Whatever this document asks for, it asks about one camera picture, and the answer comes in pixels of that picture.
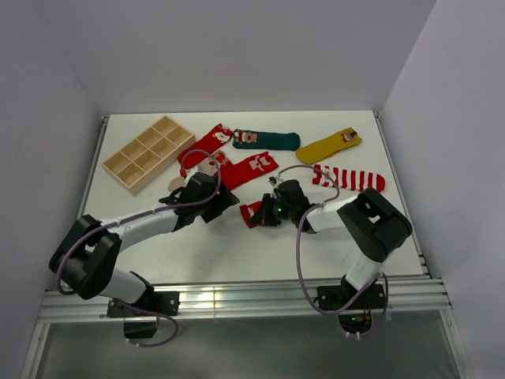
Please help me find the aluminium front rail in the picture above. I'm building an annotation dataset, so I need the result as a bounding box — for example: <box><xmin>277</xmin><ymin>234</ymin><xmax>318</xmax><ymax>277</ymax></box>
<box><xmin>36</xmin><ymin>277</ymin><xmax>452</xmax><ymax>324</ymax></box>

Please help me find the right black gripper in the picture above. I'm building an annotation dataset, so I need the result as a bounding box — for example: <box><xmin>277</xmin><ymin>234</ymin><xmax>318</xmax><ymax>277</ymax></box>
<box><xmin>249</xmin><ymin>193</ymin><xmax>295</xmax><ymax>227</ymax></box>

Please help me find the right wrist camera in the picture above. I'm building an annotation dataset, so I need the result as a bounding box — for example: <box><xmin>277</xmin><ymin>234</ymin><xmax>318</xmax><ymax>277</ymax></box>
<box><xmin>268</xmin><ymin>174</ymin><xmax>284</xmax><ymax>188</ymax></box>

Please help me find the red sock upper left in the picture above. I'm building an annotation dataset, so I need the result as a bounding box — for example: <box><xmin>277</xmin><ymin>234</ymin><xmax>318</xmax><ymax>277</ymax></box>
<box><xmin>178</xmin><ymin>123</ymin><xmax>233</xmax><ymax>169</ymax></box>

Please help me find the yellow sock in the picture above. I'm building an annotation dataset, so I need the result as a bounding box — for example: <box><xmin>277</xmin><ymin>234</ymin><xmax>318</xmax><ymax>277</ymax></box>
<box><xmin>295</xmin><ymin>127</ymin><xmax>362</xmax><ymax>165</ymax></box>

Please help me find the red sock centre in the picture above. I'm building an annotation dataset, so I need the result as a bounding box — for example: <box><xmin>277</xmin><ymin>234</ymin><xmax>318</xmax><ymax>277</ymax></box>
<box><xmin>221</xmin><ymin>152</ymin><xmax>279</xmax><ymax>190</ymax></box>

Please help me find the red white striped sock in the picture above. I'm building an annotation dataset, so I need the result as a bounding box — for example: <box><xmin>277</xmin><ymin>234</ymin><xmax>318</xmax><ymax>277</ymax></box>
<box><xmin>312</xmin><ymin>164</ymin><xmax>386</xmax><ymax>193</ymax></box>

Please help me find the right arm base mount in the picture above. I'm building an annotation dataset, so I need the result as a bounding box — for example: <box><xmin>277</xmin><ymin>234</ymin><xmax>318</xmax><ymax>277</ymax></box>
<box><xmin>312</xmin><ymin>283</ymin><xmax>389</xmax><ymax>340</ymax></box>

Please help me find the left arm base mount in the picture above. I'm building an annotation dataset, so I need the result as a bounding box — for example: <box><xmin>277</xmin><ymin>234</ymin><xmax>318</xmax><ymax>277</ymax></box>
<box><xmin>107</xmin><ymin>291</ymin><xmax>180</xmax><ymax>347</ymax></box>

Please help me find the wooden compartment tray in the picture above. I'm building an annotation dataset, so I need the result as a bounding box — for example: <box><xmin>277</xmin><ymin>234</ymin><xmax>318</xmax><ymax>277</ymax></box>
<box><xmin>102</xmin><ymin>115</ymin><xmax>196</xmax><ymax>196</ymax></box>

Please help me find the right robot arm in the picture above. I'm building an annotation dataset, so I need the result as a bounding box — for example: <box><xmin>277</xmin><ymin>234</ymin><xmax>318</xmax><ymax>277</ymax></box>
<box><xmin>241</xmin><ymin>179</ymin><xmax>413</xmax><ymax>308</ymax></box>

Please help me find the beige sock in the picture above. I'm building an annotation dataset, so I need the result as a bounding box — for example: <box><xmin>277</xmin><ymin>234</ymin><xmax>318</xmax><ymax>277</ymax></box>
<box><xmin>168</xmin><ymin>150</ymin><xmax>233</xmax><ymax>192</ymax></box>

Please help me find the dark green sock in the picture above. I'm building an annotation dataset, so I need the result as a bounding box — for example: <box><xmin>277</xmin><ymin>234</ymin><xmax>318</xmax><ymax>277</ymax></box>
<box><xmin>233</xmin><ymin>129</ymin><xmax>301</xmax><ymax>151</ymax></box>

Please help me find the red sock with santa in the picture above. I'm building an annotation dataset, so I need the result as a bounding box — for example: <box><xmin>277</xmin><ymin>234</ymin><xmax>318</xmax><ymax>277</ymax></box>
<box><xmin>239</xmin><ymin>201</ymin><xmax>261</xmax><ymax>229</ymax></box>

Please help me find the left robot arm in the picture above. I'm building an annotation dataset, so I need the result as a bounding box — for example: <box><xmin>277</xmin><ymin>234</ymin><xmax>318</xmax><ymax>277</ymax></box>
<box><xmin>49</xmin><ymin>172</ymin><xmax>239</xmax><ymax>315</ymax></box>

